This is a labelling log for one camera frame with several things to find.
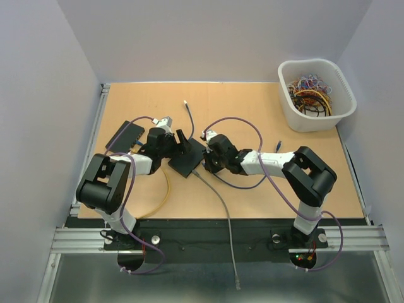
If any black network switch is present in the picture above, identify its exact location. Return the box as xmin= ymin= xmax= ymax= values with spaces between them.
xmin=105 ymin=121 xmax=145 ymax=153
xmin=168 ymin=138 xmax=205 ymax=178

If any dark blue ethernet cable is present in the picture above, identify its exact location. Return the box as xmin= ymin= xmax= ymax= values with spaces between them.
xmin=182 ymin=100 xmax=195 ymax=140

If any yellow ethernet cable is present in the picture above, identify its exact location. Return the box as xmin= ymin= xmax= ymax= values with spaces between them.
xmin=132 ymin=167 xmax=171 ymax=220

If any grey ethernet cable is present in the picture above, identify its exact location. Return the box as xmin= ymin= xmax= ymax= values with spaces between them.
xmin=192 ymin=169 xmax=242 ymax=290

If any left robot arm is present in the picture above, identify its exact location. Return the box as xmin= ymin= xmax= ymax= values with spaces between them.
xmin=76 ymin=127 xmax=192 ymax=249

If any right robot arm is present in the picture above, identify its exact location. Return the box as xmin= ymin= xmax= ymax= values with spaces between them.
xmin=201 ymin=131 xmax=337 ymax=246

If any white plastic bin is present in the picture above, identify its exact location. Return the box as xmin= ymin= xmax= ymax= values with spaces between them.
xmin=278 ymin=59 xmax=357 ymax=133

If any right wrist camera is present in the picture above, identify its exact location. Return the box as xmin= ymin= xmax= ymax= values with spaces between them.
xmin=201 ymin=130 xmax=218 ymax=143

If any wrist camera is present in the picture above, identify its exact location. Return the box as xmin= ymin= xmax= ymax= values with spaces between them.
xmin=152 ymin=116 xmax=172 ymax=133
xmin=201 ymin=130 xmax=218 ymax=143

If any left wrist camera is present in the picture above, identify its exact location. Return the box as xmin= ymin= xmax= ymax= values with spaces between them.
xmin=152 ymin=116 xmax=172 ymax=133

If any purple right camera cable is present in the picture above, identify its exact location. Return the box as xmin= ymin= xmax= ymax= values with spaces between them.
xmin=201 ymin=116 xmax=344 ymax=272

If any purple camera cable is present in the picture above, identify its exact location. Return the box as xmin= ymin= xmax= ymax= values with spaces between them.
xmin=104 ymin=116 xmax=167 ymax=276
xmin=201 ymin=116 xmax=344 ymax=272

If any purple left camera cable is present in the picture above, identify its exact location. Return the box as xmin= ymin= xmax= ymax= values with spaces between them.
xmin=104 ymin=116 xmax=167 ymax=276

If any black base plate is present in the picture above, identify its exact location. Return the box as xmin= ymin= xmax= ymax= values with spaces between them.
xmin=104 ymin=219 xmax=328 ymax=267

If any bundle of coloured wires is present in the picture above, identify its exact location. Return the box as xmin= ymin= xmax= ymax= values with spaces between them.
xmin=287 ymin=73 xmax=335 ymax=118

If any aluminium rail frame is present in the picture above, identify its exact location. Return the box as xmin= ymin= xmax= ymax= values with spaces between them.
xmin=39 ymin=83 xmax=403 ymax=302

